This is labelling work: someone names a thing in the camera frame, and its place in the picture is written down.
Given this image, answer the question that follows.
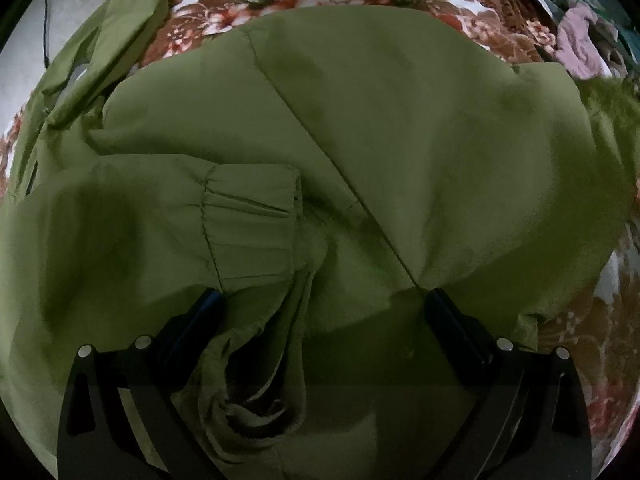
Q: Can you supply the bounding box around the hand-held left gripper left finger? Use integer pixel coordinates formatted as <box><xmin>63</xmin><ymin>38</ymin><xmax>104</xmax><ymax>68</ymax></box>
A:
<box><xmin>57</xmin><ymin>287</ymin><xmax>225</xmax><ymax>480</ymax></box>

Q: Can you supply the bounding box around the pile of clothes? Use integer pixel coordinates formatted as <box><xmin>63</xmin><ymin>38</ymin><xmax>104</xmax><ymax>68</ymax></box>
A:
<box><xmin>520</xmin><ymin>0</ymin><xmax>640</xmax><ymax>81</ymax></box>

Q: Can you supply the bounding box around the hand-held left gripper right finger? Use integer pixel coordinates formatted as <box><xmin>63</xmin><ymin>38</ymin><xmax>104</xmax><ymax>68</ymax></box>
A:
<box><xmin>423</xmin><ymin>287</ymin><xmax>592</xmax><ymax>480</ymax></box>

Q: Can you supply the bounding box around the pink cloth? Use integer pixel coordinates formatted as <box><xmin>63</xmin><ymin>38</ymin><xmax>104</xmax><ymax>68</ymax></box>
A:
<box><xmin>554</xmin><ymin>2</ymin><xmax>612</xmax><ymax>81</ymax></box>

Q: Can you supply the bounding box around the olive green jacket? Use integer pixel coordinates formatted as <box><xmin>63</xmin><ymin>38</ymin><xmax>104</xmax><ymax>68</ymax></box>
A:
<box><xmin>0</xmin><ymin>0</ymin><xmax>640</xmax><ymax>480</ymax></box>

